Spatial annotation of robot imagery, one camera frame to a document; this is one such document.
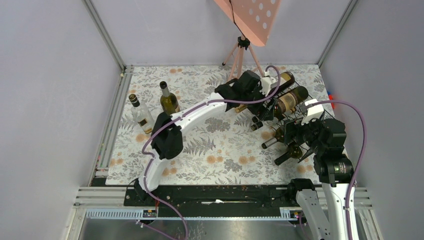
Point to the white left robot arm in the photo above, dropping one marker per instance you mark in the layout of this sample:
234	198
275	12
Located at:
166	140

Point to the clear liquor bottle black cap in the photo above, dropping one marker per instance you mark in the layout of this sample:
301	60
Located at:
141	114

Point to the green wine bottle grey cap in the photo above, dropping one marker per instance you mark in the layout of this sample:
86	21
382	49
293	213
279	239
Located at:
278	138

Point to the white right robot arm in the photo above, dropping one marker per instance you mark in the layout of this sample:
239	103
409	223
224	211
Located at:
325	139

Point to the red wine bottle gold cap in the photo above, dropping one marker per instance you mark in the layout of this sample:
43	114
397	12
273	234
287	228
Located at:
287	80

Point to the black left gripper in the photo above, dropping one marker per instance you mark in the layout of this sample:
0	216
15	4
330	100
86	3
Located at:
262	112

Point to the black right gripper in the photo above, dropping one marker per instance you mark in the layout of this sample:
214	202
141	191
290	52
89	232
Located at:
291	125

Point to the pink music stand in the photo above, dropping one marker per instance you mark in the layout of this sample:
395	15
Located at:
254	19

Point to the black wire wine rack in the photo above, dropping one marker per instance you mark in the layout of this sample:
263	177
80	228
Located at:
297	114

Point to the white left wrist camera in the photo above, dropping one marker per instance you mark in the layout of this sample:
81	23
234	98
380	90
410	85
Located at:
267	83

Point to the dark wine bottle beside arm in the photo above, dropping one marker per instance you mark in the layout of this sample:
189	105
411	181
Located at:
168	100

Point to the green wine bottle brown label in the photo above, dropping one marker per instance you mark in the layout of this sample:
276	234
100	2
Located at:
289	101

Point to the small dark wine bottle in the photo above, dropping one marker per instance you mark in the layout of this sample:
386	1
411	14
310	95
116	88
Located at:
258	123

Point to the grey slotted cable duct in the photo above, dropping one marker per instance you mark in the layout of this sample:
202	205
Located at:
150	214

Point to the olive wine bottle black cap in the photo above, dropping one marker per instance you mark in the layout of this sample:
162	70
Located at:
292	152

